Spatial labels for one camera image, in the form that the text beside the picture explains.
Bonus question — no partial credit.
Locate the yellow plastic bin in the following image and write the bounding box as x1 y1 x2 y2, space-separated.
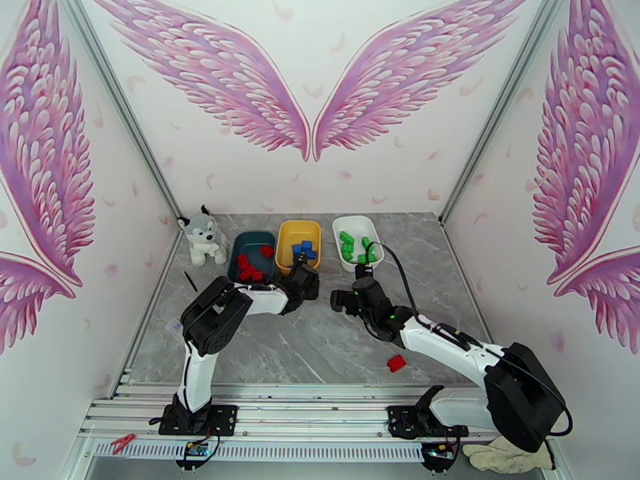
274 220 322 276

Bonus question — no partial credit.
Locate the teal plastic bin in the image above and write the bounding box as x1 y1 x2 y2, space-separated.
226 230 278 287

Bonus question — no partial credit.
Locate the white plastic bin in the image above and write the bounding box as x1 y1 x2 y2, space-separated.
331 215 385 273

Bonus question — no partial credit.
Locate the grey white husky plush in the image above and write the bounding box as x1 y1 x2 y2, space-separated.
177 204 230 268

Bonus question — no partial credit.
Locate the small controller circuit board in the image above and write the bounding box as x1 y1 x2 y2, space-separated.
174 441 217 470
421 442 459 473

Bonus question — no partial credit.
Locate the white work glove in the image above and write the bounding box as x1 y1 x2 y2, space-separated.
462 433 557 474

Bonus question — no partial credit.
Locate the red plastic clip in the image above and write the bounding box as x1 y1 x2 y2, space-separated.
110 433 137 456

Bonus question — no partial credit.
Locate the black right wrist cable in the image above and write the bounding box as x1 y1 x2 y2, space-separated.
363 242 421 320

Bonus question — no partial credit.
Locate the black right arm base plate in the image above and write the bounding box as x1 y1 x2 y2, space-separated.
387 404 470 438

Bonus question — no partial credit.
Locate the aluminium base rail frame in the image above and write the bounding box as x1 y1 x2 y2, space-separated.
77 383 556 445

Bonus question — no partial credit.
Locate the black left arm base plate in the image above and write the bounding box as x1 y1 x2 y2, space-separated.
158 404 238 437

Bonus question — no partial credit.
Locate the white slotted cable duct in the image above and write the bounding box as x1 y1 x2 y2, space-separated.
94 441 426 463

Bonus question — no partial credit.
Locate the aluminium frame post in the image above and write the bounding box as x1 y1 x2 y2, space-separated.
54 0 183 222

